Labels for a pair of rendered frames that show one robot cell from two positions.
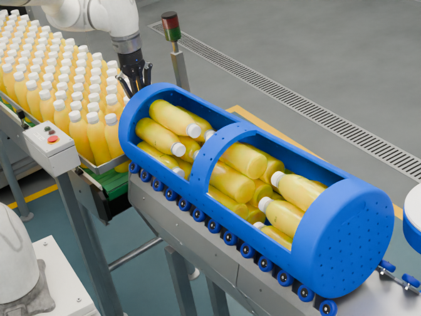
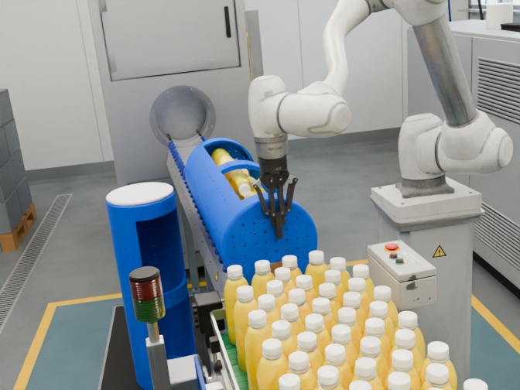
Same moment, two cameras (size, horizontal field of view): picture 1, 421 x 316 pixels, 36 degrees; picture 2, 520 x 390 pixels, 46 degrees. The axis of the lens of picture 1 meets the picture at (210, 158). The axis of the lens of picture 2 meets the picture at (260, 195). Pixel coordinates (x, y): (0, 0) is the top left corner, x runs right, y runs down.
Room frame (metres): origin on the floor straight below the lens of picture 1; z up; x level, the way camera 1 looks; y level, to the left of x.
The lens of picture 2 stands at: (3.42, 0.67, 1.78)
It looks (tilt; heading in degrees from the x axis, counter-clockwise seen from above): 18 degrees down; 199
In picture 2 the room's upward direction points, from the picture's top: 5 degrees counter-clockwise
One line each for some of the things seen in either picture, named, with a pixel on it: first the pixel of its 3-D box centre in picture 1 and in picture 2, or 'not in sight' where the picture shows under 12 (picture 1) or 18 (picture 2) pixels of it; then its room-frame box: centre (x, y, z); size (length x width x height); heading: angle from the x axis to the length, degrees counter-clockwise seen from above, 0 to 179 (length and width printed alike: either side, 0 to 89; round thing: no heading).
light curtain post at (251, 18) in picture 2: not in sight; (265, 177); (0.44, -0.32, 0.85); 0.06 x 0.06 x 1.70; 31
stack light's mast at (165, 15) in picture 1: (172, 33); (149, 306); (2.41, 0.06, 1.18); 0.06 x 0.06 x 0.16
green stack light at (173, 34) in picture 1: (172, 32); (148, 304); (2.41, 0.06, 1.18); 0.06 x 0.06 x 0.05
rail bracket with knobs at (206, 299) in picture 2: not in sight; (211, 314); (2.03, 0.02, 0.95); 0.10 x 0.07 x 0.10; 121
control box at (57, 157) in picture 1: (51, 147); (400, 272); (1.92, 0.52, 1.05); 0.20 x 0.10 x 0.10; 31
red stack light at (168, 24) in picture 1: (170, 21); (145, 285); (2.41, 0.06, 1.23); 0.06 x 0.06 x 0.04
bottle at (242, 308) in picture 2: not in sight; (249, 330); (2.18, 0.18, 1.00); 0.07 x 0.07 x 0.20
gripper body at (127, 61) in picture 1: (131, 62); (273, 172); (1.88, 0.19, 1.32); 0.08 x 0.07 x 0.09; 121
